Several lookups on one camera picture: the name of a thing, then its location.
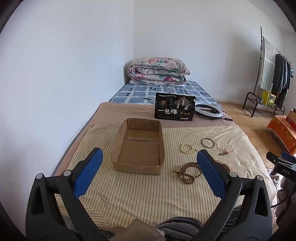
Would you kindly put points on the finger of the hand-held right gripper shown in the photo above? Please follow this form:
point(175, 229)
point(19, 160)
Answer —
point(274, 157)

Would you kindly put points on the blue checked bed sheet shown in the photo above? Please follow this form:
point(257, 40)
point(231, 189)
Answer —
point(138, 92)

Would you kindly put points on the brown folded cloth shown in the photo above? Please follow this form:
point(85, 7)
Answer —
point(138, 231)

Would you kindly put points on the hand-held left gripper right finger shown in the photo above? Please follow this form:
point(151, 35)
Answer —
point(211, 173)

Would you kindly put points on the yellow box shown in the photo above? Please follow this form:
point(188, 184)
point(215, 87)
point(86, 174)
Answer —
point(269, 99)

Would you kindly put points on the dark hanging clothes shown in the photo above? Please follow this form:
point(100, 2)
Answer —
point(281, 76)

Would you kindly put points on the brown blanket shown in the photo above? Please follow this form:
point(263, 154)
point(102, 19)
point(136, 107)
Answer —
point(108, 111)

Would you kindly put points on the striped hanging cloth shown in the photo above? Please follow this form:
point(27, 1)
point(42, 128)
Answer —
point(267, 67)

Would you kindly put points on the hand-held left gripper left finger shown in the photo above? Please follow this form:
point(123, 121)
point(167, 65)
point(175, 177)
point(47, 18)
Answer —
point(89, 171)

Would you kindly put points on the dark thin bangle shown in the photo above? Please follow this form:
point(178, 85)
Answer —
point(202, 142)

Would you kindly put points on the folded floral quilt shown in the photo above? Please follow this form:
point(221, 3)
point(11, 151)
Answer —
point(157, 69)

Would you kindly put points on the cardboard box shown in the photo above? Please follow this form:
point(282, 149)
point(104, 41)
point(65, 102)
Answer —
point(138, 153)

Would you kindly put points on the black metal clothes rack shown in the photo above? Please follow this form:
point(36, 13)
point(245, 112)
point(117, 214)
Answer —
point(251, 102)

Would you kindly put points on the black snack bag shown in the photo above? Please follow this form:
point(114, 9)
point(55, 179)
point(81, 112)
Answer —
point(173, 109)

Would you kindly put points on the person's striped trouser leg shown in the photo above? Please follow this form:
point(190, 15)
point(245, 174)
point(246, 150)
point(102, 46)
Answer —
point(180, 228)

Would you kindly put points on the yellow striped towel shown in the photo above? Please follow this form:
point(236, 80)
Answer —
point(138, 197)

